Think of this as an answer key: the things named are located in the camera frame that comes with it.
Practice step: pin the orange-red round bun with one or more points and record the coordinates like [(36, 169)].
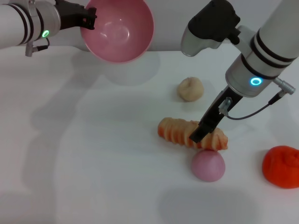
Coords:
[(282, 166)]

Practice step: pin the right wrist camera housing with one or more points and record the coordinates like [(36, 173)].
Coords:
[(210, 23)]

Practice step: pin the pink plastic bowl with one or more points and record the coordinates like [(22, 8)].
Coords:
[(121, 35)]

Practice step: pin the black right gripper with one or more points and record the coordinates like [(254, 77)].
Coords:
[(217, 112)]

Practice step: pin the pink round bun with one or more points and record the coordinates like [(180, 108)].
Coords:
[(208, 166)]

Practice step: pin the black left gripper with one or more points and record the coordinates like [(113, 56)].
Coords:
[(70, 15)]

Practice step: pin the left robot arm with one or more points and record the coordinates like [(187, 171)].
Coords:
[(14, 25)]

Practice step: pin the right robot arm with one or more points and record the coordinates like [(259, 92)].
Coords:
[(268, 46)]

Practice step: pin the long striped bread roll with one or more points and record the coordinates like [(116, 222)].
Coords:
[(177, 133)]

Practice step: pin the beige round bun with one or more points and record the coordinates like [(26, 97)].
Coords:
[(190, 89)]

